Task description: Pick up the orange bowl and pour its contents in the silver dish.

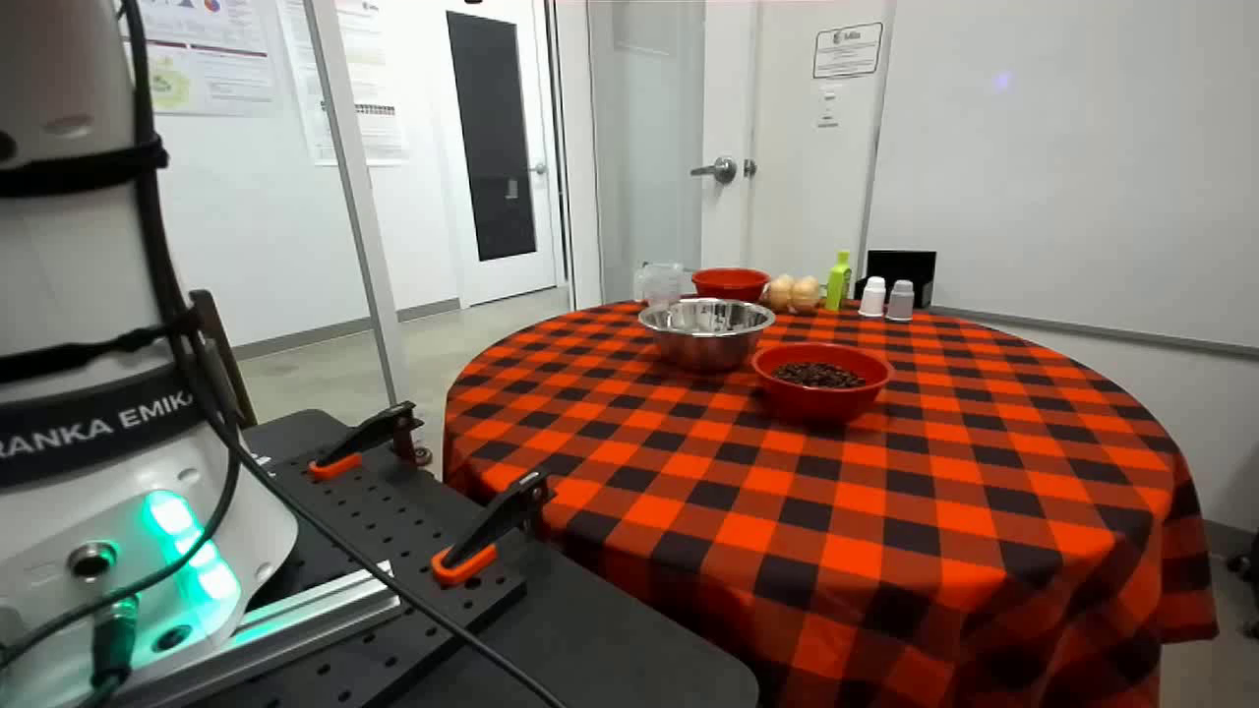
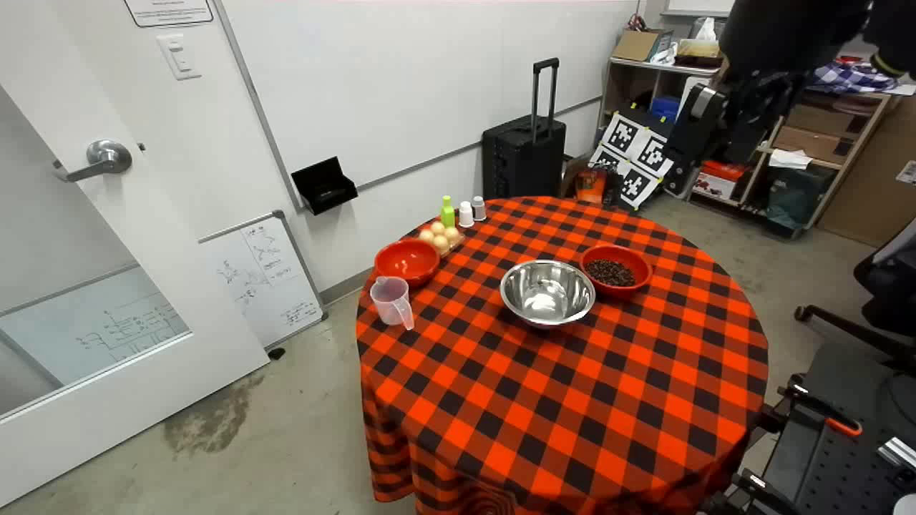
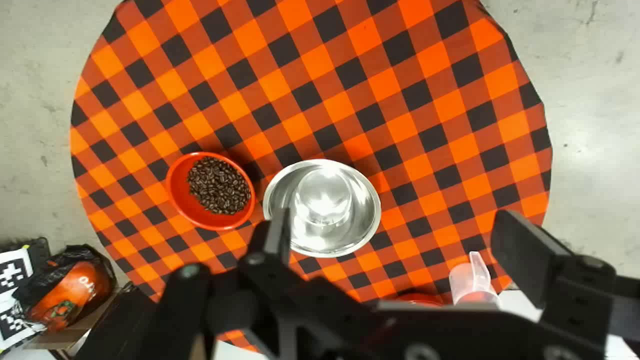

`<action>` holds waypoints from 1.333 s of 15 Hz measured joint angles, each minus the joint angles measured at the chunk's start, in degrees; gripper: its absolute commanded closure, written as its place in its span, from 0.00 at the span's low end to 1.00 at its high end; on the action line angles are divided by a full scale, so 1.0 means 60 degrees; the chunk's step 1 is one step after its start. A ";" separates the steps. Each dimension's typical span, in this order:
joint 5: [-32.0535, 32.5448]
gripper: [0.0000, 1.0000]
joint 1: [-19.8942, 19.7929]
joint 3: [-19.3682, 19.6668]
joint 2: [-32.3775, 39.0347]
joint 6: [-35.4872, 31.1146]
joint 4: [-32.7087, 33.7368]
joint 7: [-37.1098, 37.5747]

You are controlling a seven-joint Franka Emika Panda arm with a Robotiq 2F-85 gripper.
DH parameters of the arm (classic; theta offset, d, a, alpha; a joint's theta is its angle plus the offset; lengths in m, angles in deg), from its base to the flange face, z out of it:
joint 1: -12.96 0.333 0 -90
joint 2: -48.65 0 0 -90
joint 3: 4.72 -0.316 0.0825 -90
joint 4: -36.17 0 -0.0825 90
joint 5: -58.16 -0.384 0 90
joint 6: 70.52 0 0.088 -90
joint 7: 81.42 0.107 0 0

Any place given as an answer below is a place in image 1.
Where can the orange bowl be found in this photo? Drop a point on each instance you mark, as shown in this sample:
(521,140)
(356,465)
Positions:
(730,287)
(819,403)

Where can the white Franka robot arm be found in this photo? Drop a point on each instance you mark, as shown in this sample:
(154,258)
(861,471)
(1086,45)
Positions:
(82,260)

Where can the silver metal dish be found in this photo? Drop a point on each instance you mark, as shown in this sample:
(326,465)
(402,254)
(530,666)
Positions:
(706,346)

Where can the clear plastic measuring cup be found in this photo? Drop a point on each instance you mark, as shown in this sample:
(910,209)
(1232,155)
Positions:
(660,287)

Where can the carton of eggs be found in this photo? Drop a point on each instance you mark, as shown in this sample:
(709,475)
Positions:
(794,294)

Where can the small green bottle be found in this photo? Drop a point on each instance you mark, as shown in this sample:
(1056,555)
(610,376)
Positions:
(841,283)

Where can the white shaker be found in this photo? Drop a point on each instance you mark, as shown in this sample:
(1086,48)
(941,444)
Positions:
(870,301)
(901,304)

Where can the door with dark window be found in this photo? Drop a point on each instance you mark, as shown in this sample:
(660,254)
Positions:
(497,144)

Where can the orange black plaid tablecloth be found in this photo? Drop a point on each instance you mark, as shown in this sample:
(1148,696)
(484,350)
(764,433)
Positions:
(841,536)

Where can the grey metal pole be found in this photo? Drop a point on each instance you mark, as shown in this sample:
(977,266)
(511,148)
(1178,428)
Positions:
(356,199)

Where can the white door sign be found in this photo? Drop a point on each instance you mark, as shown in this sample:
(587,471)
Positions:
(846,48)

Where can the dark upright panel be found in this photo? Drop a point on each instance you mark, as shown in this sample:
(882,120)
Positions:
(226,359)

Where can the black wall holder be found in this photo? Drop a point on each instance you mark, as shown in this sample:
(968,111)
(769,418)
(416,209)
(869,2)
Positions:
(905,266)

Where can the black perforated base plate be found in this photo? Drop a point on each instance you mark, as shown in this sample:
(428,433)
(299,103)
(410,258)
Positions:
(591,642)

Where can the white paper wall notice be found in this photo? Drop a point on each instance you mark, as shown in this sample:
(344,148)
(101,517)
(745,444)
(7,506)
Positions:
(377,93)

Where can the aluminium rail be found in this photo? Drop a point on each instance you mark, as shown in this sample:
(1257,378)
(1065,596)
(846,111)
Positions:
(316,612)

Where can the large wall whiteboard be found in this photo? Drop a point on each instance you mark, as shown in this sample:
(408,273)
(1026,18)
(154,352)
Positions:
(1074,144)

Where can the colourful wall poster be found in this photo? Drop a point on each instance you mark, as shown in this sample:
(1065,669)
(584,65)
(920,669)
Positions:
(209,52)

